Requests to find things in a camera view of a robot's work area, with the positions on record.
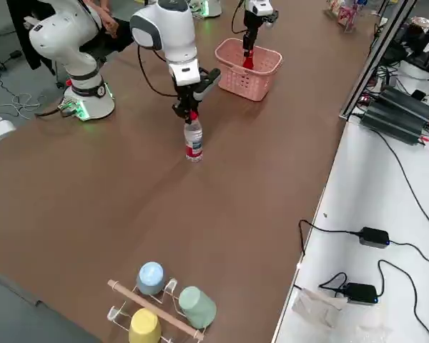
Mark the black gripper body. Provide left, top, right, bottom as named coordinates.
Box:
left=243, top=10, right=271, bottom=37
left=173, top=82, right=202, bottom=106

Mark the clear water bottle red label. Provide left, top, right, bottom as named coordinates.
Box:
left=184, top=111, right=204, bottom=163

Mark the pink plastic basket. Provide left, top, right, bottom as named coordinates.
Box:
left=214, top=38, right=284, bottom=102

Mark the clear acrylic display shelf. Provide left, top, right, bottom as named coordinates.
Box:
left=323, top=0, right=363, bottom=34

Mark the person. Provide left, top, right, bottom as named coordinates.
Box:
left=79, top=0, right=135, bottom=55

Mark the pink white snack packet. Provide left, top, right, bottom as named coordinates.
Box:
left=337, top=4, right=359, bottom=28

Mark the black cloth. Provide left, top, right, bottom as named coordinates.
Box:
left=6, top=0, right=59, bottom=71

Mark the black power supply unit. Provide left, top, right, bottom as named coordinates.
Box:
left=378, top=85, right=429, bottom=126
left=360, top=106, right=427, bottom=146

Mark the blue cup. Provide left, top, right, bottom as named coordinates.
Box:
left=136, top=262, right=166, bottom=296

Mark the black monitor stand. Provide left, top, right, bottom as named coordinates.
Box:
left=396, top=14, right=429, bottom=81

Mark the green cup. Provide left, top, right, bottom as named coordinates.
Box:
left=178, top=286, right=217, bottom=330

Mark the clear acrylic cup rack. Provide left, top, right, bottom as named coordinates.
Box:
left=106, top=277, right=205, bottom=342

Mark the yellow cup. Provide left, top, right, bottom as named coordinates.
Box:
left=128, top=307, right=163, bottom=343

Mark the black power adapter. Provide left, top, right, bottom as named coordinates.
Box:
left=359, top=226, right=391, bottom=249
left=342, top=282, right=378, bottom=306

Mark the clear plastic bag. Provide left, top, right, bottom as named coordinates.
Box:
left=292, top=287, right=348, bottom=330

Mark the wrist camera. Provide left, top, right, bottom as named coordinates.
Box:
left=192, top=67, right=223, bottom=102
left=264, top=9, right=281, bottom=29

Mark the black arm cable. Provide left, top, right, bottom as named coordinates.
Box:
left=230, top=0, right=247, bottom=35
left=137, top=44, right=182, bottom=98

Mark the aluminium frame post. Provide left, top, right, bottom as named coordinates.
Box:
left=338, top=0, right=416, bottom=121

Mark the white floor cable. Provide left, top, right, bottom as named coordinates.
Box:
left=0, top=91, right=41, bottom=119

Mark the black adapter cable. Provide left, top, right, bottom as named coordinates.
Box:
left=298, top=219, right=362, bottom=257
left=318, top=272, right=348, bottom=298

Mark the long black cable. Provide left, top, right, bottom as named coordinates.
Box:
left=370, top=127, right=429, bottom=248

